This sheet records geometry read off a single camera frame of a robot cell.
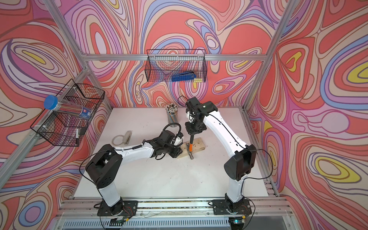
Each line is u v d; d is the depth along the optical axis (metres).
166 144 0.72
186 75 0.90
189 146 0.91
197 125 0.65
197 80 0.84
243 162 0.50
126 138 0.99
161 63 0.96
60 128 0.71
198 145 0.93
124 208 0.72
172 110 0.95
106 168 0.47
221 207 0.72
